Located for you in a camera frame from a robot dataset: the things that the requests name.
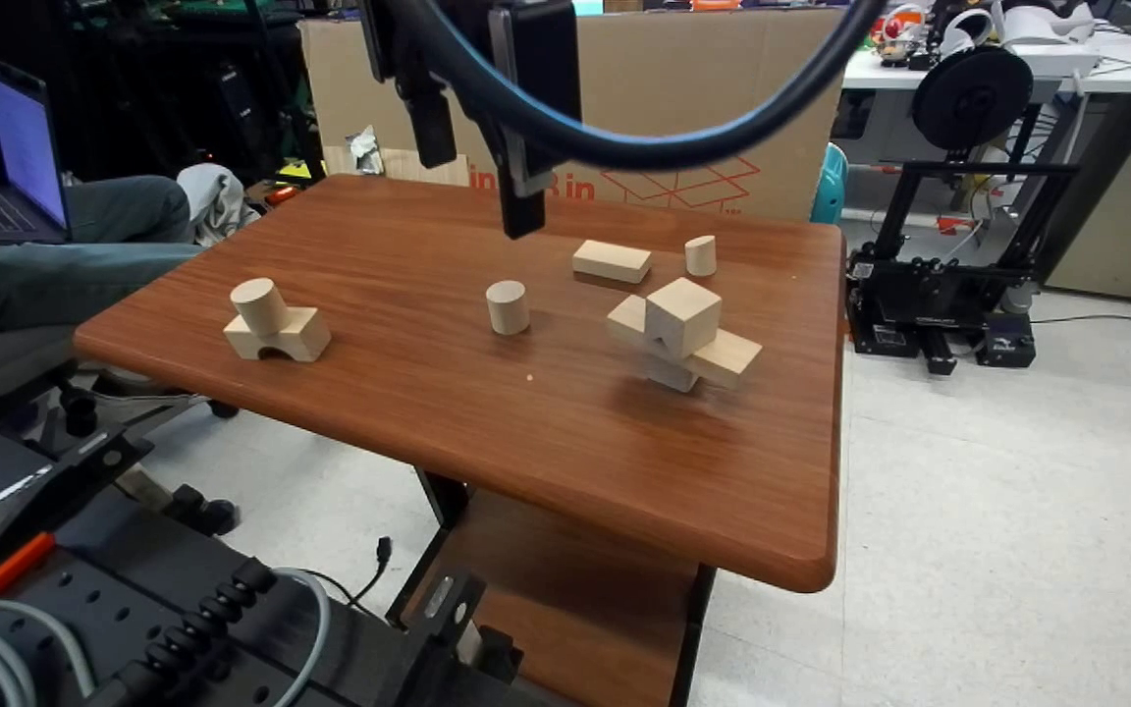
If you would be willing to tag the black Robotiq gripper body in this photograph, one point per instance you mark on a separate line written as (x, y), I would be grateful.
(531, 52)

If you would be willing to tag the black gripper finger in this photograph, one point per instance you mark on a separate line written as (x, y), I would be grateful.
(432, 123)
(523, 183)

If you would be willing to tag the rectangular wooden block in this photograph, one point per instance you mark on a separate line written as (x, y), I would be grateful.
(612, 259)

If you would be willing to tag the small wooden cylinder block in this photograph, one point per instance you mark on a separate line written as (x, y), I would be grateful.
(699, 255)

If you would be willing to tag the wooden cube block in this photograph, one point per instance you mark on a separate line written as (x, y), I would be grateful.
(683, 315)

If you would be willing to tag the small wooden support block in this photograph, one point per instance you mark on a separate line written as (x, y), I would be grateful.
(671, 374)

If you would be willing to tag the wooden arch block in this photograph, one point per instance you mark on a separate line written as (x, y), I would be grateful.
(296, 339)

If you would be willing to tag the flat wooden plank block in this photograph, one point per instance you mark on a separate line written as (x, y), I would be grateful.
(731, 356)

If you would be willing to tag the crumpled white paper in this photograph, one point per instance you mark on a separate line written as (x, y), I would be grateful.
(365, 150)

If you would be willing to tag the large cardboard sheet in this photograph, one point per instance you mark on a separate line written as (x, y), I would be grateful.
(670, 72)

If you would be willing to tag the person's leg with shoe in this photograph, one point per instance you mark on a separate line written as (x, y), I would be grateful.
(56, 275)

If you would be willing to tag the black laptop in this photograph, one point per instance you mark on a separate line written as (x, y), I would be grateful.
(23, 144)

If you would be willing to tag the wooden table lower panel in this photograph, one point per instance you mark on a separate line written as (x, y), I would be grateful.
(580, 603)

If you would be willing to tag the black 3D printer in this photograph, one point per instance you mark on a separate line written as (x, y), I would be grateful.
(933, 309)

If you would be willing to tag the black filament spool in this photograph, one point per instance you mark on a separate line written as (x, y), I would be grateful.
(971, 99)

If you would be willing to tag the grey office chair base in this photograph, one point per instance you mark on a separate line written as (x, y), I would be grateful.
(81, 415)

